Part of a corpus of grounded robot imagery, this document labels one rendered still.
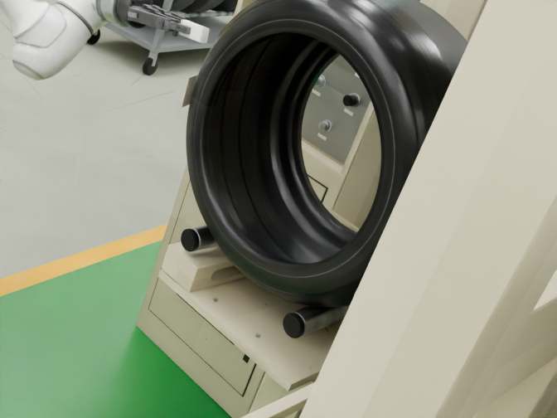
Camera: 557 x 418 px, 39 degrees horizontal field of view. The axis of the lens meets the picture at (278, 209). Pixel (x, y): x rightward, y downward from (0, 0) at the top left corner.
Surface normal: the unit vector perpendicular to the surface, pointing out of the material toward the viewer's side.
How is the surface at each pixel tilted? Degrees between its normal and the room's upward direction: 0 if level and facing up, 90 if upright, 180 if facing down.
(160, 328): 90
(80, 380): 0
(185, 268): 90
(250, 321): 0
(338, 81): 90
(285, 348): 0
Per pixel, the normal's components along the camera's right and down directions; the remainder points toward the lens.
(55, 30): 0.51, 0.07
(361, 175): -0.64, 0.12
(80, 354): 0.33, -0.85
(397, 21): 0.33, -0.62
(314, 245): -0.07, -0.61
